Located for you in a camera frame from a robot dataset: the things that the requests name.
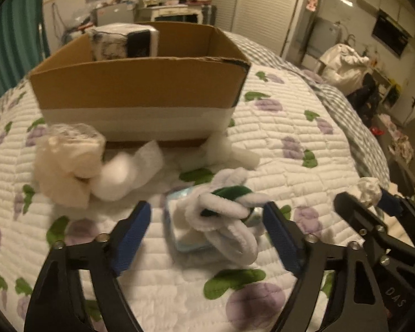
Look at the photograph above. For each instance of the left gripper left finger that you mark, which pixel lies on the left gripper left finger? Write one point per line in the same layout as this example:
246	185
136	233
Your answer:
57	302

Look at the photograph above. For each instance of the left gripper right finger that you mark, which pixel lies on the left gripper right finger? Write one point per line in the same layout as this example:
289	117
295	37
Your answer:
355	302

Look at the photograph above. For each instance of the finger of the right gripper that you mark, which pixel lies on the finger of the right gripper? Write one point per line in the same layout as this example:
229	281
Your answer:
376	235
402	208

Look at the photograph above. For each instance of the small cream knotted cloth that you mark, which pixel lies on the small cream knotted cloth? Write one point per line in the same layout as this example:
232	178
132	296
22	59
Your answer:
367	191

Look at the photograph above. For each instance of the white green plush rings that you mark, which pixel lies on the white green plush rings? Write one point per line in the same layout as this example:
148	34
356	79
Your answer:
224	210

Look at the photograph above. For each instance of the light blue tissue pack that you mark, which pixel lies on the light blue tissue pack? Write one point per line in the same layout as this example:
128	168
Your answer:
227	218

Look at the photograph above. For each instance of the cream lace cloth bundle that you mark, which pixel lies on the cream lace cloth bundle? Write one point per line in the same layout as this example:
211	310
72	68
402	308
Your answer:
67	157

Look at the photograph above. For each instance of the black white packaged box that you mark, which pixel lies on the black white packaged box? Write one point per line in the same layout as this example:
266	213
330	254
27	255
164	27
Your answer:
123	40

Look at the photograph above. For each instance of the white floral quilted blanket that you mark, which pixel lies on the white floral quilted blanket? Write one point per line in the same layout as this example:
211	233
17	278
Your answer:
305	160

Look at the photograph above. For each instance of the white sock pair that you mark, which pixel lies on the white sock pair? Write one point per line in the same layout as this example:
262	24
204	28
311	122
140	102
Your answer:
218	149

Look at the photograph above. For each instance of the white knotted sock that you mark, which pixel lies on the white knotted sock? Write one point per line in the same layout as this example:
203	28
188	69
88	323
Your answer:
127	172

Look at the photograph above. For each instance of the white jacket on chair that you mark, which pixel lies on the white jacket on chair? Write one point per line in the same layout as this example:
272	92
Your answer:
344	68

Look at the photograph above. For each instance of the black range hood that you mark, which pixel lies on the black range hood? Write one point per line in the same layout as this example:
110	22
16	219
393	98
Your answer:
390	34

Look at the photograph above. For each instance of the open cardboard box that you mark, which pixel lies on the open cardboard box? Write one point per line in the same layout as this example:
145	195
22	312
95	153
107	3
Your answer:
179	98

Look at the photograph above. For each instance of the white louvred wardrobe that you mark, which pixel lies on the white louvred wardrobe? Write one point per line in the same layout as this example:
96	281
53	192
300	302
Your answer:
268	22

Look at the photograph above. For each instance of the dark suitcase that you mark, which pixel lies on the dark suitcase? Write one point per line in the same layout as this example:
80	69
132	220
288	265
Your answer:
209	14

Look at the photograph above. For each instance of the teal curtain left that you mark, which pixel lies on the teal curtain left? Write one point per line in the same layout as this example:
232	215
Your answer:
23	41

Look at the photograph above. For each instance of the white dressing table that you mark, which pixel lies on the white dressing table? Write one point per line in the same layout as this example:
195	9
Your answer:
154	13

